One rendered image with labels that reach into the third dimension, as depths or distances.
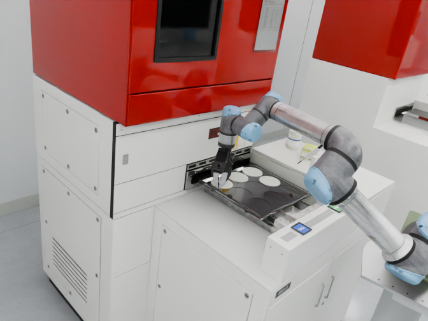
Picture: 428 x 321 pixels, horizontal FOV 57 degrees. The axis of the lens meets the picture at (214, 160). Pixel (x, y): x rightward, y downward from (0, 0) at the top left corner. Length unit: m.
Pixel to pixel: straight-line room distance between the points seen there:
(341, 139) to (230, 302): 0.71
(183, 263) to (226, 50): 0.88
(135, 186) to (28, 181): 1.66
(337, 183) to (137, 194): 0.78
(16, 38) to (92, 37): 1.35
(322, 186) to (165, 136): 0.66
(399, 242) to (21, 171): 2.48
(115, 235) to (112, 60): 0.69
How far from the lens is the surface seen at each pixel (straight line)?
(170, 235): 1.67
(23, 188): 3.16
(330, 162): 1.28
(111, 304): 1.89
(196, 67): 1.50
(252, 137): 1.49
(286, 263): 1.37
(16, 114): 2.92
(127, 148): 1.48
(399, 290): 1.60
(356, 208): 1.34
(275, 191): 1.79
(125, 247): 1.72
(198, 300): 1.69
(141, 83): 1.36
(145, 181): 1.60
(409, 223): 1.74
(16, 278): 2.64
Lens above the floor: 1.72
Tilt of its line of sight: 25 degrees down
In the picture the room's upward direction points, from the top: 9 degrees clockwise
